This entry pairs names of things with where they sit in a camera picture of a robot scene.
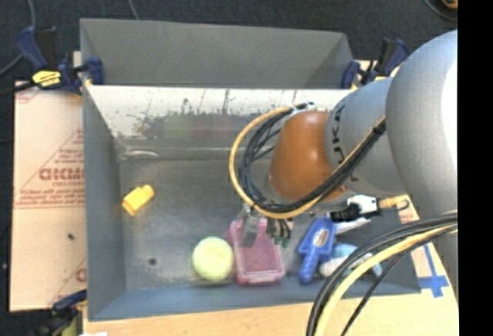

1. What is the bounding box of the pink clear plastic box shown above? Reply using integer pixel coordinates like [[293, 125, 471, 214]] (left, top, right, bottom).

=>
[[226, 217, 287, 287]]

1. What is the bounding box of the yellow-green ball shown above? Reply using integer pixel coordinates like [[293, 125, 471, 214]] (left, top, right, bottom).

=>
[[191, 236, 235, 283]]

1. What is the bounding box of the blue plastic toy tool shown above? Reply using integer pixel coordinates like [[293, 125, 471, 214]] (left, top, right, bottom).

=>
[[297, 216, 337, 285]]

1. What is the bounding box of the grey metal bin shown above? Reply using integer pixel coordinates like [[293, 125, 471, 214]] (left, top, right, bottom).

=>
[[79, 18, 423, 322]]

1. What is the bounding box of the pale blue and white toy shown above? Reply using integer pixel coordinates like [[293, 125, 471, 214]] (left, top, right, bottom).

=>
[[318, 243, 383, 278]]

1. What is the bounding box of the yellow toy block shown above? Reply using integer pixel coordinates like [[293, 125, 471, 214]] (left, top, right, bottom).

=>
[[122, 183, 156, 217]]

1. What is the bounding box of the brown cardboard board red print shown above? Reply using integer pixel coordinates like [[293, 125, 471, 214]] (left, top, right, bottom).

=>
[[8, 79, 89, 313]]

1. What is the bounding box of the black cylinder on white bracket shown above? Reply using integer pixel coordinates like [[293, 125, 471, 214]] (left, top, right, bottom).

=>
[[329, 193, 410, 236]]

